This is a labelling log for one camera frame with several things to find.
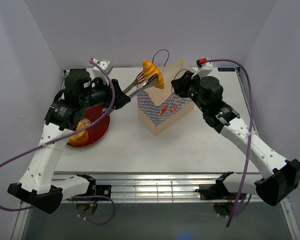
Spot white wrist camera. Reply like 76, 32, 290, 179
91, 58, 114, 78
191, 58, 213, 79

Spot aluminium front rail frame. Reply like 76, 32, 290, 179
52, 171, 291, 205

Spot large round fake bread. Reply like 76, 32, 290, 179
67, 130, 89, 147

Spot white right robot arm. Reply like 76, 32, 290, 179
171, 71, 300, 206

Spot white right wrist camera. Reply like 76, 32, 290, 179
191, 58, 213, 79

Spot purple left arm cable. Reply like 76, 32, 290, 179
0, 59, 116, 225

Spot blue right corner label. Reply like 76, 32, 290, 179
217, 67, 236, 72

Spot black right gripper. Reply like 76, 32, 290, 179
170, 71, 208, 113

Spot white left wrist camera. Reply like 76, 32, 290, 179
91, 58, 114, 78

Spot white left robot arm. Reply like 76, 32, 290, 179
7, 68, 138, 214

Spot blue patterned paper bag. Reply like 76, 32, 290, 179
137, 57, 195, 135

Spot dark red round plate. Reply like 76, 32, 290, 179
66, 106, 110, 148

